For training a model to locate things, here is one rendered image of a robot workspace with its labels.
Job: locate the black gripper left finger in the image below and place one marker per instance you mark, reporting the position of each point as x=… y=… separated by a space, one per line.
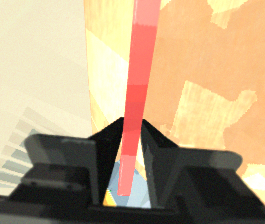
x=97 y=152

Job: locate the red square plate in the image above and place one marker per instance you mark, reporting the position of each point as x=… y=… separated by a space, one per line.
x=143 y=36

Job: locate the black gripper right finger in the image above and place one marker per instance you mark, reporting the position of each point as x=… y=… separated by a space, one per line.
x=163 y=160

